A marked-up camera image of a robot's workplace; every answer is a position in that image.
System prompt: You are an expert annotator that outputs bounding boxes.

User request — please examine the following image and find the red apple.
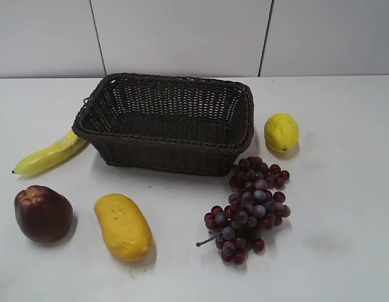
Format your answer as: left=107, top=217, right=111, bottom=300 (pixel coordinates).
left=14, top=185, right=73, bottom=243

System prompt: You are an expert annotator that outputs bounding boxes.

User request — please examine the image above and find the dark brown woven basket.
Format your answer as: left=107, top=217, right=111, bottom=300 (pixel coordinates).
left=72, top=73, right=254, bottom=176

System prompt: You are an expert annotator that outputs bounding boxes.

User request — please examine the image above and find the purple grape bunch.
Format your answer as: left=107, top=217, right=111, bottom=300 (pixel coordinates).
left=195, top=157, right=291, bottom=266

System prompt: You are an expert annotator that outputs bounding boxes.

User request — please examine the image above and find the yellow lemon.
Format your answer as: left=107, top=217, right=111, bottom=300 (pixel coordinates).
left=264, top=113, right=299, bottom=153

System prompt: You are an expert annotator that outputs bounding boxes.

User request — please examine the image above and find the yellow mango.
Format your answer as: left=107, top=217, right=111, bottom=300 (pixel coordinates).
left=94, top=194, right=153, bottom=262

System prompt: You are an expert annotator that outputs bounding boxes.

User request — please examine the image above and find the yellow banana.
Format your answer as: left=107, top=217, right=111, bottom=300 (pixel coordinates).
left=11, top=130, right=87, bottom=176

